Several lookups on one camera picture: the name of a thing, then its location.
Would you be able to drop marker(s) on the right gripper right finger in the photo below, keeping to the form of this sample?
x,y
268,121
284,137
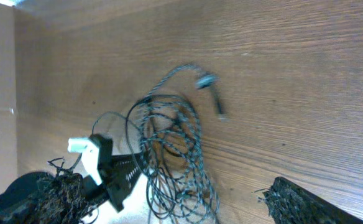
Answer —
x,y
289,203

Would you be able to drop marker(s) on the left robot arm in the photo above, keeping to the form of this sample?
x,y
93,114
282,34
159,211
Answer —
x,y
16,205

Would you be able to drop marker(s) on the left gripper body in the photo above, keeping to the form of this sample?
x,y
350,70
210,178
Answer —
x,y
115,192

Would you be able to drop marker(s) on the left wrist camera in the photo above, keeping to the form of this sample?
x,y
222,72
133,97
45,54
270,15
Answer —
x,y
89,148

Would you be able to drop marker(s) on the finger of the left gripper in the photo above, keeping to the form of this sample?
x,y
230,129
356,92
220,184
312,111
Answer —
x,y
128,167

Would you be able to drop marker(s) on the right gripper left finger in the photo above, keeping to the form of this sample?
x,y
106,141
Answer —
x,y
59,198

